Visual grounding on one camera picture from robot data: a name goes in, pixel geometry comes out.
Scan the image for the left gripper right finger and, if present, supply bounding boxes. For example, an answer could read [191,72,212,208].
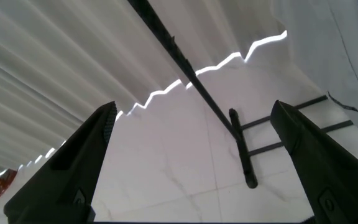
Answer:
[270,100,358,222]

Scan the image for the pale grey shorts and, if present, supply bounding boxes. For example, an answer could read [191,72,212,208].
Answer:
[272,0,358,141]

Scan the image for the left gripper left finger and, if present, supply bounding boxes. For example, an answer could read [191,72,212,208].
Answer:
[4,101,118,222]

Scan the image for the black clothes rack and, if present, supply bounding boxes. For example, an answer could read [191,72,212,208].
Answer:
[127,0,358,189]

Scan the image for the white curtain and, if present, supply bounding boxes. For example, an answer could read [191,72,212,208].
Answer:
[0,0,288,175]

